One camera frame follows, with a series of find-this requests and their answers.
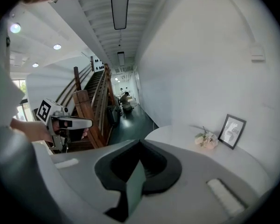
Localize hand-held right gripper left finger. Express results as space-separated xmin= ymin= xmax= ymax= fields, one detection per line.
xmin=34 ymin=139 xmax=141 ymax=224

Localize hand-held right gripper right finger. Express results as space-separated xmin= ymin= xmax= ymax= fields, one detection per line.
xmin=130 ymin=139 xmax=259 ymax=224

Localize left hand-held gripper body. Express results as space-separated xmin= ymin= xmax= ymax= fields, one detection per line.
xmin=35 ymin=98 xmax=84 ymax=153

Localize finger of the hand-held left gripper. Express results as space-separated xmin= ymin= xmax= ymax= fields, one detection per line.
xmin=72 ymin=117 xmax=93 ymax=129

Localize person's left forearm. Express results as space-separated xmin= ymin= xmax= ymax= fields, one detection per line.
xmin=10 ymin=118 xmax=31 ymax=135

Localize person's left hand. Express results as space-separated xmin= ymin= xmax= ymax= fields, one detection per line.
xmin=25 ymin=119 xmax=90 ymax=142

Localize wooden staircase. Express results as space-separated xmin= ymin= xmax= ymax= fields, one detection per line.
xmin=55 ymin=63 xmax=119 ymax=153

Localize window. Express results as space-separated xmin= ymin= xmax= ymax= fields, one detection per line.
xmin=11 ymin=79 xmax=28 ymax=98

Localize person's white shirt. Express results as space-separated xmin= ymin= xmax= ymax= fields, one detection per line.
xmin=0 ymin=48 xmax=38 ymax=219

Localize ceiling air vent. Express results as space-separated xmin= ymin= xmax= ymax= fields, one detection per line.
xmin=9 ymin=52 xmax=29 ymax=68

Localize pink artificial flowers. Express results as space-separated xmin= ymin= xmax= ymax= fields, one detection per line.
xmin=194 ymin=126 xmax=219 ymax=150

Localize white panel with black dots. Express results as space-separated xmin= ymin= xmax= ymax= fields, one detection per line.
xmin=90 ymin=56 xmax=105 ymax=72

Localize long black-framed ceiling light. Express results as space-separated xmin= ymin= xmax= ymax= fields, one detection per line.
xmin=110 ymin=0 xmax=132 ymax=30
xmin=117 ymin=51 xmax=126 ymax=67

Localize black framed picture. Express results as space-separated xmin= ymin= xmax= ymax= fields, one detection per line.
xmin=217 ymin=113 xmax=247 ymax=150

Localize white wall junction box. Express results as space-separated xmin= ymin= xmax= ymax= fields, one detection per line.
xmin=250 ymin=45 xmax=266 ymax=63

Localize white wall conduit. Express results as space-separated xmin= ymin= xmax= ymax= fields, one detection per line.
xmin=218 ymin=0 xmax=257 ymax=47

